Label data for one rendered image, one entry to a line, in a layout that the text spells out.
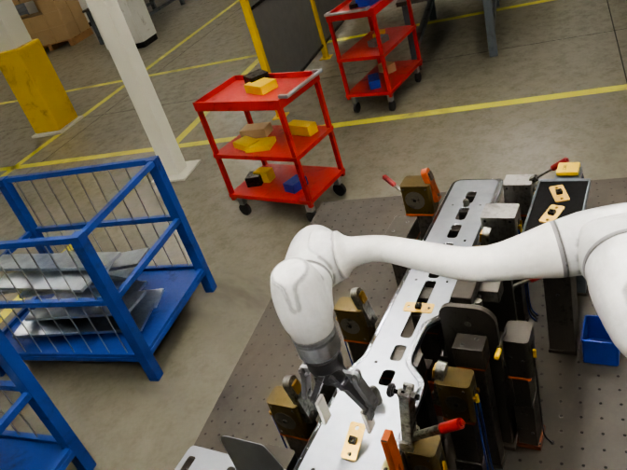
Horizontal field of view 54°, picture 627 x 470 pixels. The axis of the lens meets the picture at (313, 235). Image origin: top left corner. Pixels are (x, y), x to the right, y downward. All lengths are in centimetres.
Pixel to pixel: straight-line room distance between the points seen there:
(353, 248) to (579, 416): 87
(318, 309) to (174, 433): 212
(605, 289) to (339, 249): 52
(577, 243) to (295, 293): 48
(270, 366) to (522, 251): 128
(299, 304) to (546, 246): 44
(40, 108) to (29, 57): 62
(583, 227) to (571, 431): 84
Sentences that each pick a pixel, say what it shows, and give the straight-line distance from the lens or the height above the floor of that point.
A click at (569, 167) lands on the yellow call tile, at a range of 198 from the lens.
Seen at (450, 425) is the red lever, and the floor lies 114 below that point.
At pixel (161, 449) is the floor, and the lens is 317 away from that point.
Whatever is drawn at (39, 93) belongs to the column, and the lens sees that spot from 850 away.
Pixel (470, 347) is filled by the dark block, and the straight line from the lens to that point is 146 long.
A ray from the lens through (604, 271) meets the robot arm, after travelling 101.
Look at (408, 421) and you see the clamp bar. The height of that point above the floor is 114.
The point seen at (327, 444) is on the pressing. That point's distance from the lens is 150.
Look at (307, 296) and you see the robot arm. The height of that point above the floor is 147.
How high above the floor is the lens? 213
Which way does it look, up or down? 31 degrees down
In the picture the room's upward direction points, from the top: 18 degrees counter-clockwise
